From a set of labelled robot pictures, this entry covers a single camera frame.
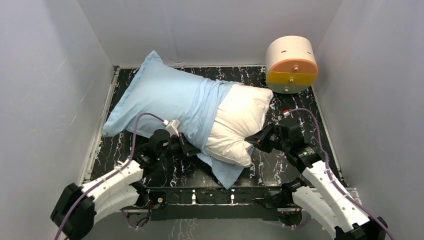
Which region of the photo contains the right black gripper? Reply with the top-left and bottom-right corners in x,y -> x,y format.
245,121 -> 290,153

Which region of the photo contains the white pillow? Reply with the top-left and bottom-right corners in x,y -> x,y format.
205,84 -> 274,167

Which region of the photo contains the light blue pillowcase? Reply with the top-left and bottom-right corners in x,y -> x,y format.
102,51 -> 246,189

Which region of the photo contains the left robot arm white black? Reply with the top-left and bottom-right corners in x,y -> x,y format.
50,129 -> 201,240

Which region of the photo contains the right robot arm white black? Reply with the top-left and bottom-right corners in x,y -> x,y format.
245,119 -> 387,240

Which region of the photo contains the cylindrical beige drawer box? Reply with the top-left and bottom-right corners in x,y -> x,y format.
265,35 -> 318,94

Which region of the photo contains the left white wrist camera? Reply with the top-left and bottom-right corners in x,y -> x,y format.
162,119 -> 180,136

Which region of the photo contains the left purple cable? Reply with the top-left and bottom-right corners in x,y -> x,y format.
53,112 -> 167,240

